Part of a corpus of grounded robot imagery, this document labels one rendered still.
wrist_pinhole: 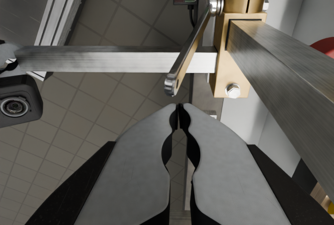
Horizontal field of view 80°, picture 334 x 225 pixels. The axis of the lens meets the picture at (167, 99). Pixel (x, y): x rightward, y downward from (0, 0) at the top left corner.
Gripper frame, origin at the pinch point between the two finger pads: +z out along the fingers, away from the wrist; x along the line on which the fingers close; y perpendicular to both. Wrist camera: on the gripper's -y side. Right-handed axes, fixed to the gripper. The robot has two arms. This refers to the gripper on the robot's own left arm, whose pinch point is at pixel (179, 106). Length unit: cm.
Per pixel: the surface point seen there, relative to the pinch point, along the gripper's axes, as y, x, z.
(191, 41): -2.7, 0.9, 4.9
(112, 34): 17, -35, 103
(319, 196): 27.4, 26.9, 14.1
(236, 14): -3.5, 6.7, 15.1
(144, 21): 10, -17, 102
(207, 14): -3.8, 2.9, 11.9
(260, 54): -1.8, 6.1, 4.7
